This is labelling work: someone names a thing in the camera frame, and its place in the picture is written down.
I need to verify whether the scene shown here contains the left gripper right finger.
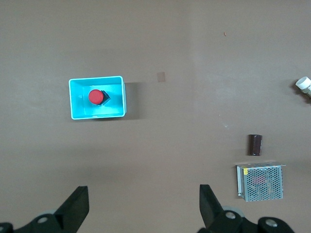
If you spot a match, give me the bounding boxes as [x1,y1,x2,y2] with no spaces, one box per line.
[198,184,245,233]

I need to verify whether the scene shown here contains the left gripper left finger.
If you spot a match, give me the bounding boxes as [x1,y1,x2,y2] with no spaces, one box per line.
[14,185,89,233]

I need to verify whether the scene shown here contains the red push button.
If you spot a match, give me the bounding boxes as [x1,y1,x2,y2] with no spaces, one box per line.
[87,89,111,107]

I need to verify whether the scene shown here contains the metal mesh power supply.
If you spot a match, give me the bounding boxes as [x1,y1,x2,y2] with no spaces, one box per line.
[235,160,287,202]

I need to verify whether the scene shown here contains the dark brown block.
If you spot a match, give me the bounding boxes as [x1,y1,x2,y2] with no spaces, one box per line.
[247,134,263,156]

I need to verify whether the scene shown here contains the cyan plastic box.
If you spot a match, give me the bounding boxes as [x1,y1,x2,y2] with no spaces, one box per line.
[68,75,127,120]

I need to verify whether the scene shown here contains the white-capped pipe fitting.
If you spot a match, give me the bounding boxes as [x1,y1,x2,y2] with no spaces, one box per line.
[294,76,311,99]

